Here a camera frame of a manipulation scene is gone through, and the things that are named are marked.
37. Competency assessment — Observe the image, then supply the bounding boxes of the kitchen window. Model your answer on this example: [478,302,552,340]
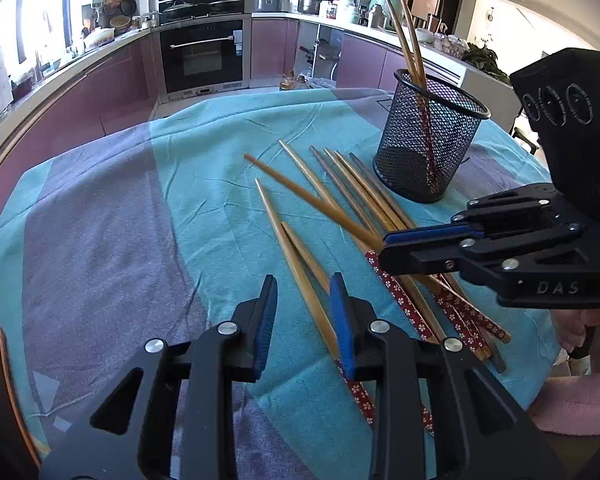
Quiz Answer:
[0,0,88,86]

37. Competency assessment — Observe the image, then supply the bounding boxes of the pink sleeved right forearm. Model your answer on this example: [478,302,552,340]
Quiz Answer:
[527,340,600,436]

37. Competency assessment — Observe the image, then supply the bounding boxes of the green leafy plant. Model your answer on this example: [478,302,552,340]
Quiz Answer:
[461,40,511,85]

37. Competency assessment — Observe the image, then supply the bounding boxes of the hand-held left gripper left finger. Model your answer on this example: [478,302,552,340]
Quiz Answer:
[40,274,280,480]

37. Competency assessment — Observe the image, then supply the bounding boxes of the dark door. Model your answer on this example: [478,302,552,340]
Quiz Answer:
[445,0,466,36]

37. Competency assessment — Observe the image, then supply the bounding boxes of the black mesh utensil holder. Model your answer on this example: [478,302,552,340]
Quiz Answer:
[373,69,492,204]

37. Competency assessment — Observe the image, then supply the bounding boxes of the teal and purple tablecloth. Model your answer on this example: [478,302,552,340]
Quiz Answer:
[0,87,563,480]

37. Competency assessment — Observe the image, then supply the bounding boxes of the white lidded casserole dish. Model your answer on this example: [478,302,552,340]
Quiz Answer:
[82,27,116,48]

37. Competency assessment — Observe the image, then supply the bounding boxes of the black built-in oven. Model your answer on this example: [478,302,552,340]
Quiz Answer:
[158,19,246,95]

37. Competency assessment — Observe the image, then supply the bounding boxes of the purple base kitchen cabinets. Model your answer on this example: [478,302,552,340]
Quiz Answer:
[0,16,463,223]

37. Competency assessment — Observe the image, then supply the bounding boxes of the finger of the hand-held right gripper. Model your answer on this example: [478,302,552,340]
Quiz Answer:
[384,185,564,246]
[378,217,589,279]

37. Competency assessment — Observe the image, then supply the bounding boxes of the person's right hand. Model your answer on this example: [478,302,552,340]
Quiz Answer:
[552,308,600,361]

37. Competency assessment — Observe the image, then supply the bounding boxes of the clear plastic food container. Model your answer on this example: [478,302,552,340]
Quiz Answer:
[437,34,468,58]

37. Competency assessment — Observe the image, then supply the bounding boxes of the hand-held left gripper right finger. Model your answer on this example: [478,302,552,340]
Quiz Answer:
[329,272,572,480]

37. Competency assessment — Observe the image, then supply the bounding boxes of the bunch of bamboo chopsticks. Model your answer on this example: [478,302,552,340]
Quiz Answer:
[243,139,512,433]

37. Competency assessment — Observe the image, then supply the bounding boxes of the floral-handled bamboo chopstick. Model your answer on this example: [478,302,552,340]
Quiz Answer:
[396,0,443,195]
[379,0,443,195]

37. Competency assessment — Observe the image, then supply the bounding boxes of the teal kitchen appliance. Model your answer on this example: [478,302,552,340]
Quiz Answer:
[367,0,398,26]

